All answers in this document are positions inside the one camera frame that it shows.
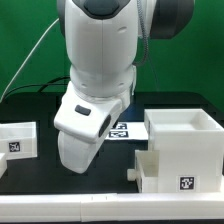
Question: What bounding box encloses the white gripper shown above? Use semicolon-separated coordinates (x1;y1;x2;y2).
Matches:
54;83;122;173

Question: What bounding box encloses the white drawer box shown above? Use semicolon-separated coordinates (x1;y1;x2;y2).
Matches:
127;150;159;193
0;122;38;160

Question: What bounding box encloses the large white drawer cabinet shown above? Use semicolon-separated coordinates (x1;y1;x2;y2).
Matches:
141;109;224;193

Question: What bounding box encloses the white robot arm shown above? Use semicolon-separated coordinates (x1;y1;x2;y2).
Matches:
54;0;195;173

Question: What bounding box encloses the white marker sheet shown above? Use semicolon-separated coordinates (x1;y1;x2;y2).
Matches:
106;122;148;140

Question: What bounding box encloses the black cable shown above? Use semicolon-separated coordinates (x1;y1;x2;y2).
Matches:
1;75;72;99

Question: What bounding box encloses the white left rail piece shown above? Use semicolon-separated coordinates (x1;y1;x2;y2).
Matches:
0;153;7;178

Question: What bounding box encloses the white front rail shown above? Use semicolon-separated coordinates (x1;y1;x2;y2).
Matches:
0;193;224;223

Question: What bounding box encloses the white cable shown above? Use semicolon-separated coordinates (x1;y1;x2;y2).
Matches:
0;18;61;103

